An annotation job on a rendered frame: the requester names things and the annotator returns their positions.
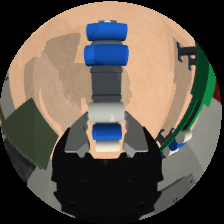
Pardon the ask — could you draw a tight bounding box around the blue plastic bar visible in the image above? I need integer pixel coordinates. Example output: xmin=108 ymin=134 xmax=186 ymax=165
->
xmin=169 ymin=139 xmax=185 ymax=151
xmin=92 ymin=124 xmax=122 ymax=140
xmin=86 ymin=22 xmax=128 ymax=41
xmin=84 ymin=44 xmax=129 ymax=67

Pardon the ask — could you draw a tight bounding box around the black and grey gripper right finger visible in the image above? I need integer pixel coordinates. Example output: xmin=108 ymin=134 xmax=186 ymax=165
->
xmin=122 ymin=111 xmax=164 ymax=183

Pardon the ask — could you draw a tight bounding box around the white plastic bar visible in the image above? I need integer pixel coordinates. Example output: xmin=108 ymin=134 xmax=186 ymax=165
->
xmin=88 ymin=102 xmax=125 ymax=122
xmin=95 ymin=140 xmax=120 ymax=152
xmin=163 ymin=145 xmax=179 ymax=156
xmin=175 ymin=129 xmax=192 ymax=144

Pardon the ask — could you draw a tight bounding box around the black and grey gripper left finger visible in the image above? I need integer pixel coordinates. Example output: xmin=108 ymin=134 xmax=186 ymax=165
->
xmin=51 ymin=111 xmax=90 ymax=182

